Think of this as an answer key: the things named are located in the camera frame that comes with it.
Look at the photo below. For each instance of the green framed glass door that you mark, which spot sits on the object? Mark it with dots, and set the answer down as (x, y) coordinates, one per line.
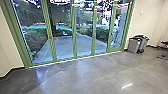
(119, 30)

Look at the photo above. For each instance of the grey indoor trash bin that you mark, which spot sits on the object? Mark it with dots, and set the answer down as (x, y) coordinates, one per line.
(134, 45)

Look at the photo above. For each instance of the white garden statue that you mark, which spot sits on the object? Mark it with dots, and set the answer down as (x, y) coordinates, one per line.
(115, 28)

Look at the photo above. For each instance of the green lid indoor bin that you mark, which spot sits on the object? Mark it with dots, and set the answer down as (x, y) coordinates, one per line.
(144, 41)

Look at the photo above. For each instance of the outdoor green shrub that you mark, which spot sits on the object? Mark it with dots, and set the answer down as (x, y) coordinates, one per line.
(90, 31)
(36, 38)

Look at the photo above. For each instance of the white wall switch plate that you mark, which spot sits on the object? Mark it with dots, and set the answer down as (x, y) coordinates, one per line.
(141, 13)

